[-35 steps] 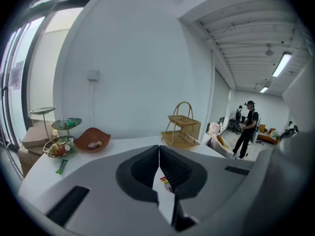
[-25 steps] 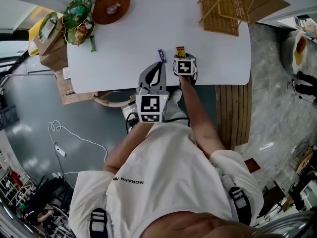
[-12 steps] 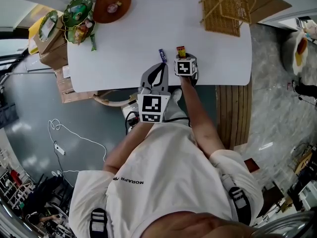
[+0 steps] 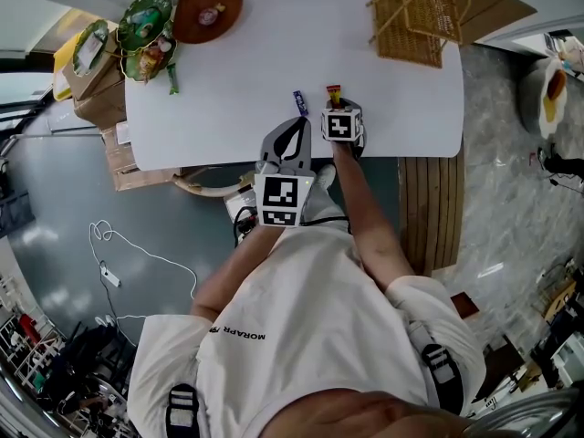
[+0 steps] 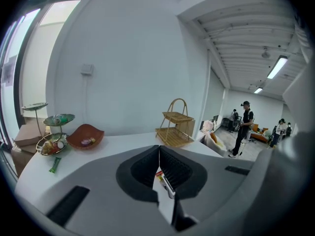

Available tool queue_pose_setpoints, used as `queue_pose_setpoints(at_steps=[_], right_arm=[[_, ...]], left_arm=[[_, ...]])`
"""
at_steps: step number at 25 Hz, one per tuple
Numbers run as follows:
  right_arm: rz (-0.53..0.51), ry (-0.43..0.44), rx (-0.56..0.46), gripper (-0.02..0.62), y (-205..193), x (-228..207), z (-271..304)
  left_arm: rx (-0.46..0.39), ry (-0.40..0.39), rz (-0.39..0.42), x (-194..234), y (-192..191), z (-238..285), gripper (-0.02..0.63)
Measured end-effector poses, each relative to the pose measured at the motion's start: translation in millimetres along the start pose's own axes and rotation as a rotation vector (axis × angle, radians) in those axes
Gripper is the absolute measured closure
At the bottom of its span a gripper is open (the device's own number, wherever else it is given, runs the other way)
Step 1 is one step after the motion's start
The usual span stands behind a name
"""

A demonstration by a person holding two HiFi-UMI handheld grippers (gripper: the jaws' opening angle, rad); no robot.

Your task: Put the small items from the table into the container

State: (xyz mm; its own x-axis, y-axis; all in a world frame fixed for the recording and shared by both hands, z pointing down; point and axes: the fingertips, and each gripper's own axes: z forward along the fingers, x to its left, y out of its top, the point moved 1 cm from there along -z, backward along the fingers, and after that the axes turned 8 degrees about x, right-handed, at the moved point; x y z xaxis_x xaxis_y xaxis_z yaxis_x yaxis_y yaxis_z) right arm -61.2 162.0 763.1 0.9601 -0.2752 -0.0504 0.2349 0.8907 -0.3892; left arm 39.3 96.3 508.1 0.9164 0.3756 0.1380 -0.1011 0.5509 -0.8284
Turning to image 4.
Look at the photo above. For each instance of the pink plush toy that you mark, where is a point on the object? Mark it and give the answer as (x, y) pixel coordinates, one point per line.
(572, 57)

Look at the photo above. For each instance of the black bag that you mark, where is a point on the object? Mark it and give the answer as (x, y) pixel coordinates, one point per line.
(96, 345)

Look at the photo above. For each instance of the white electronics box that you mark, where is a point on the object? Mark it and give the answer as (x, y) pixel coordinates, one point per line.
(237, 203)

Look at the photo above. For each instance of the person's white shirt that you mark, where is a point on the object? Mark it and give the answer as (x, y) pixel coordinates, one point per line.
(296, 336)

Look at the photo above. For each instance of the yellow box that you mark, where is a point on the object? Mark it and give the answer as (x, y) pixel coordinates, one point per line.
(64, 80)

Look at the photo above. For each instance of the person's left forearm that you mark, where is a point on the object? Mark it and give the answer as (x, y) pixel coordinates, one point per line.
(228, 272)

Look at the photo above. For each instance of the dark grey crate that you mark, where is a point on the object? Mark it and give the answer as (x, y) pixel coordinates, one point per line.
(16, 215)

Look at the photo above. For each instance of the person's light trouser leg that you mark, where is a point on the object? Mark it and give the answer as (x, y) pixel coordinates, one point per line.
(321, 205)

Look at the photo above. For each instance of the grey beanbag seat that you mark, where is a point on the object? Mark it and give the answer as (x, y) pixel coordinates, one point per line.
(529, 98)

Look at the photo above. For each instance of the red container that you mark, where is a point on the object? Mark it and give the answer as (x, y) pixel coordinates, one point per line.
(27, 323)

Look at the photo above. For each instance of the person's white shoe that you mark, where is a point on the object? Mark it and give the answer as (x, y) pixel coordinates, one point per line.
(326, 176)

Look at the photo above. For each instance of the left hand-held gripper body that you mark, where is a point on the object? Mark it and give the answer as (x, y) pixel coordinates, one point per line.
(280, 194)

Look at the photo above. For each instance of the wicker basket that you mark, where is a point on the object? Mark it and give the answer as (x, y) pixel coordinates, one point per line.
(406, 39)

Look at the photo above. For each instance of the brown wooden bowl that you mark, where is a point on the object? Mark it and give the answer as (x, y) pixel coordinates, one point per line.
(191, 21)

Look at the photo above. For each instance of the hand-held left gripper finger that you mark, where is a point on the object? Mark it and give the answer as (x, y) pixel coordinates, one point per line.
(305, 153)
(274, 151)

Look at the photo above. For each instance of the flat cardboard box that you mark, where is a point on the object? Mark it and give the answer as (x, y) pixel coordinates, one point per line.
(91, 71)

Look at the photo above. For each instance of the large labelled cardboard box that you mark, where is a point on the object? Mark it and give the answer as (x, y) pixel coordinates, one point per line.
(123, 171)

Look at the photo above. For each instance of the plain cardboard box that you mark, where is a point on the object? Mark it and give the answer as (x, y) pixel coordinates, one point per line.
(100, 107)

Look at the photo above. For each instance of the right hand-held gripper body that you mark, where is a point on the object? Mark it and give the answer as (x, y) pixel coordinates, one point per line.
(340, 126)

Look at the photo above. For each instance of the grey metal pole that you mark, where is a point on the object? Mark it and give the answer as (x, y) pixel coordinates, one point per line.
(55, 137)

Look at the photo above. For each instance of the flat brown cardboard sheet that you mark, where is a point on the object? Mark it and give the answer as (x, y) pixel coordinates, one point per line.
(502, 7)

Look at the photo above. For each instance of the brown slatted wooden platform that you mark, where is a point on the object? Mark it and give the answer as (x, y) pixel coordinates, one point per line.
(433, 212)

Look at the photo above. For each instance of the white yellow egg cushion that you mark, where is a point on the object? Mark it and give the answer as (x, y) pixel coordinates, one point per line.
(549, 107)

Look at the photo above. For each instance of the red wooden stool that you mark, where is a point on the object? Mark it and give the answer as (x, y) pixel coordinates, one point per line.
(465, 305)

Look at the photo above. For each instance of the black framed glass door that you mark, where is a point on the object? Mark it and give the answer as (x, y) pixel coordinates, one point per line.
(9, 64)

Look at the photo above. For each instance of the light wooden chair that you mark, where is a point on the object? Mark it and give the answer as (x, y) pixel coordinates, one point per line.
(205, 193)

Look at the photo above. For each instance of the red yellow snack packet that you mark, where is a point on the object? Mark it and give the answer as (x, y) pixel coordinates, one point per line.
(333, 93)

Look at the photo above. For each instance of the white power strip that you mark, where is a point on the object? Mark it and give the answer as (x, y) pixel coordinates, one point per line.
(110, 276)

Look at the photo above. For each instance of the green tiered dish stand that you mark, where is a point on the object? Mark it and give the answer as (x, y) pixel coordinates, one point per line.
(146, 16)

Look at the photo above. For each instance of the person's right forearm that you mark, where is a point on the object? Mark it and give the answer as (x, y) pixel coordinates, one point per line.
(365, 217)

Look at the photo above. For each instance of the purple snack packet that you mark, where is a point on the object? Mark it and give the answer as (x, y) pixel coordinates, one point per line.
(300, 103)

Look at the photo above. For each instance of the person's chin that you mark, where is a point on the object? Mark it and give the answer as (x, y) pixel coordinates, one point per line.
(365, 418)

